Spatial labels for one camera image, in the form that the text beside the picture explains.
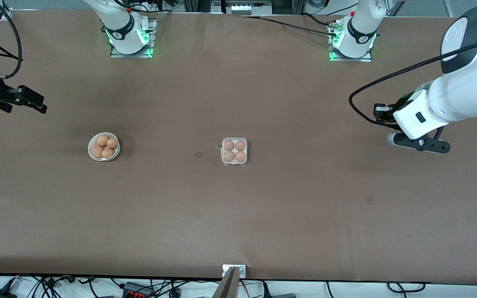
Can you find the clear plastic egg box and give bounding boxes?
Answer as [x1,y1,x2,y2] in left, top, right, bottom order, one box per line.
[215,137,248,167]

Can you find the grey control box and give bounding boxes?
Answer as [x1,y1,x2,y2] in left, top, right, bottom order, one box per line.
[224,0,273,15]

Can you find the white bowl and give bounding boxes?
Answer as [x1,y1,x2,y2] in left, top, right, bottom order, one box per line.
[88,132,120,161]

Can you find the black power strip red switches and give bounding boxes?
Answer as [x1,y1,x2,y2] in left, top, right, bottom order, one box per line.
[123,282,155,298]

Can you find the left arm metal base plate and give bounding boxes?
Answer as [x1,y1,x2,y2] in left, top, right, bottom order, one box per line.
[328,21,373,62]

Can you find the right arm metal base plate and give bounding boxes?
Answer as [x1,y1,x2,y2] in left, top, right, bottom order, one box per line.
[110,19,155,58]

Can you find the long black cable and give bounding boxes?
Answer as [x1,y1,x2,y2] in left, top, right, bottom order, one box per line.
[238,14,338,37]

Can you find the metal post bracket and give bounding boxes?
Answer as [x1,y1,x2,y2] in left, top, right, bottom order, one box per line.
[222,264,247,278]

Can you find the aluminium camera post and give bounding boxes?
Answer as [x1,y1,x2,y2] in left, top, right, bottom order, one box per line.
[212,267,239,298]

